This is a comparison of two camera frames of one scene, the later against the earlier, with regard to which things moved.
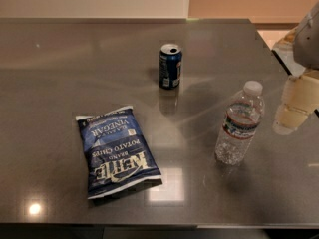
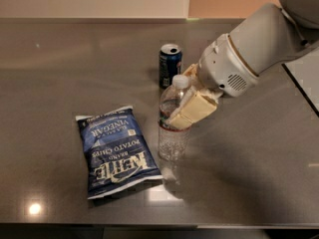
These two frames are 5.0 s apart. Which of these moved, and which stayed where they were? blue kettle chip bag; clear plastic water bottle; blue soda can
Moved: clear plastic water bottle
Stayed: blue kettle chip bag; blue soda can
